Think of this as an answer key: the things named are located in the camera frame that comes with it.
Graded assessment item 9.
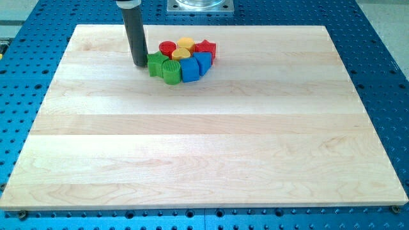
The yellow heart block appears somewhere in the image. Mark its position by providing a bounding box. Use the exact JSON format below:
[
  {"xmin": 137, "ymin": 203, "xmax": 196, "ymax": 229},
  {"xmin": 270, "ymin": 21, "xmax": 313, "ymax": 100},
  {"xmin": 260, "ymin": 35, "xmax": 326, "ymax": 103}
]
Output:
[{"xmin": 171, "ymin": 47, "xmax": 191, "ymax": 61}]

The red cylinder block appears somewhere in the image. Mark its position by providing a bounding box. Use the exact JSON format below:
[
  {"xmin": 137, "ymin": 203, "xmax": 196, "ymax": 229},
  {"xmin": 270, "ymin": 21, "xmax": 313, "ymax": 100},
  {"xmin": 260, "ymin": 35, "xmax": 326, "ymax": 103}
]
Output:
[{"xmin": 158, "ymin": 41, "xmax": 177, "ymax": 59}]

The right board clamp bolt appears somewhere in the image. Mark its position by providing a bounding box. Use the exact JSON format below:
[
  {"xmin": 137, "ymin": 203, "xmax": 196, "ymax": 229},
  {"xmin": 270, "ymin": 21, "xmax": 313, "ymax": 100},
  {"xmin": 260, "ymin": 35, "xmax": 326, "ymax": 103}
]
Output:
[{"xmin": 390, "ymin": 206, "xmax": 401, "ymax": 214}]

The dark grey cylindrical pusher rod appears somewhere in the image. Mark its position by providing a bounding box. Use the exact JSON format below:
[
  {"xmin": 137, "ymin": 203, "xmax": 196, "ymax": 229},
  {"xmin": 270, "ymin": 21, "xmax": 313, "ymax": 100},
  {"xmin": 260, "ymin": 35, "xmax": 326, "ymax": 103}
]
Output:
[{"xmin": 121, "ymin": 6, "xmax": 148, "ymax": 67}]

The green star block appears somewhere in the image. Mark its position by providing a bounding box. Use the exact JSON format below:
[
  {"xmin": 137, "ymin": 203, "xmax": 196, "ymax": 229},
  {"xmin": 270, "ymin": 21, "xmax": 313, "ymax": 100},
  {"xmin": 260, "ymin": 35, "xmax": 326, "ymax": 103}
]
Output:
[{"xmin": 147, "ymin": 51, "xmax": 169, "ymax": 77}]

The blue pentagon block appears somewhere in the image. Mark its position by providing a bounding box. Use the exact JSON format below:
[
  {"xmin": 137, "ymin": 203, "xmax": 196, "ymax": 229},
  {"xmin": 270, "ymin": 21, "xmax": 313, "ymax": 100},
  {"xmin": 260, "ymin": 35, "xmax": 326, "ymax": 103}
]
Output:
[{"xmin": 193, "ymin": 52, "xmax": 212, "ymax": 76}]

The board clamp bolt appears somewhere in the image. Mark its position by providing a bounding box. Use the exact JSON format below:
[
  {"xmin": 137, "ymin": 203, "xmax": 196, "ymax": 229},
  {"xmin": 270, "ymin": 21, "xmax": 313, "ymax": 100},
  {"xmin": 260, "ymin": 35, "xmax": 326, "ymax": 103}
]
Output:
[
  {"xmin": 17, "ymin": 210, "xmax": 27, "ymax": 220},
  {"xmin": 390, "ymin": 206, "xmax": 401, "ymax": 214}
]

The yellow hexagon block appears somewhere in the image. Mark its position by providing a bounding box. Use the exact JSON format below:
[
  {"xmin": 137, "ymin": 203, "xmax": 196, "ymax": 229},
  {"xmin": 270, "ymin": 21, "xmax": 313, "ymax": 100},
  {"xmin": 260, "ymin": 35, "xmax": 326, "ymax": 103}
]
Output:
[{"xmin": 176, "ymin": 37, "xmax": 195, "ymax": 53}]

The light wooden board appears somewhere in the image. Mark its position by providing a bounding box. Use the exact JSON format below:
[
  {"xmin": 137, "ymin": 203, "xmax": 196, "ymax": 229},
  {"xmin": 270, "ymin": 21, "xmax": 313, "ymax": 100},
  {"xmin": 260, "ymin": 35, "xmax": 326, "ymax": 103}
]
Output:
[{"xmin": 1, "ymin": 24, "xmax": 408, "ymax": 211}]

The red star block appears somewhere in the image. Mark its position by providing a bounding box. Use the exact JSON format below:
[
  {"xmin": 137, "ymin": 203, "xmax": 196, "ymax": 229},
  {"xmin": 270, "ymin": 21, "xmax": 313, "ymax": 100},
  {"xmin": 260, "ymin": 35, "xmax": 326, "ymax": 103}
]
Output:
[{"xmin": 194, "ymin": 39, "xmax": 217, "ymax": 61}]

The white rod collar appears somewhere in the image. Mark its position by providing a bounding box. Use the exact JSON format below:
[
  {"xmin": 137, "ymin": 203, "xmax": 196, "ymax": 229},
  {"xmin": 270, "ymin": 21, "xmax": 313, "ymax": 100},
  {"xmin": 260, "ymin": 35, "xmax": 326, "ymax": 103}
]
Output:
[{"xmin": 116, "ymin": 0, "xmax": 141, "ymax": 10}]

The blue cube block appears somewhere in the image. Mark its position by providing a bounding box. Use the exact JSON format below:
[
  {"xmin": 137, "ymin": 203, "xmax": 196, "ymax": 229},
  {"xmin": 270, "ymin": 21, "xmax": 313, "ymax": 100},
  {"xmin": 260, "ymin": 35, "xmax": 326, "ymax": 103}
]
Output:
[{"xmin": 180, "ymin": 57, "xmax": 200, "ymax": 82}]

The left board clamp bolt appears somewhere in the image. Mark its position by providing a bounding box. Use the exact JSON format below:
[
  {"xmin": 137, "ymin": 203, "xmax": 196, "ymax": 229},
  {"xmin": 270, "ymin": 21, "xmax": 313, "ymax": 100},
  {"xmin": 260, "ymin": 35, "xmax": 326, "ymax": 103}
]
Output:
[{"xmin": 17, "ymin": 210, "xmax": 27, "ymax": 220}]

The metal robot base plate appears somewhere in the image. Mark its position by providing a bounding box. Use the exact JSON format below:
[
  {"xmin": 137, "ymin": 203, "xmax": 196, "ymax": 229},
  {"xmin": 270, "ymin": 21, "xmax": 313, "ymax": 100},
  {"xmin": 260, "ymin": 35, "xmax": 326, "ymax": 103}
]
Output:
[{"xmin": 167, "ymin": 0, "xmax": 235, "ymax": 14}]

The green cylinder block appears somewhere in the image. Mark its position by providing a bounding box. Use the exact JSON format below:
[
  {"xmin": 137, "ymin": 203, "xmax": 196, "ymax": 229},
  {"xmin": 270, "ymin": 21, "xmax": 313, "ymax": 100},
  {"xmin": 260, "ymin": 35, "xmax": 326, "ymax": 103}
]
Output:
[{"xmin": 162, "ymin": 60, "xmax": 181, "ymax": 85}]

